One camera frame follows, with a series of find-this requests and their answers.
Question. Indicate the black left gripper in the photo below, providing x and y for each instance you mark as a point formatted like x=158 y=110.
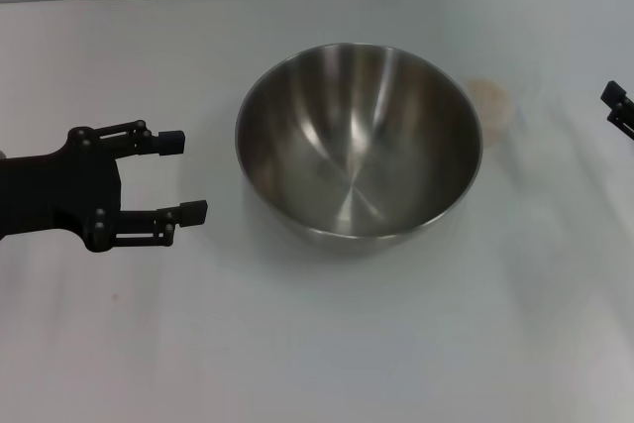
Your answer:
x=49 y=190

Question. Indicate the large stainless steel bowl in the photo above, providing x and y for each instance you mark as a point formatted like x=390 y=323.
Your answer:
x=356 y=155

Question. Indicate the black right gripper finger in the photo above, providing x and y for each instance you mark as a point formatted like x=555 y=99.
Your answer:
x=616 y=93

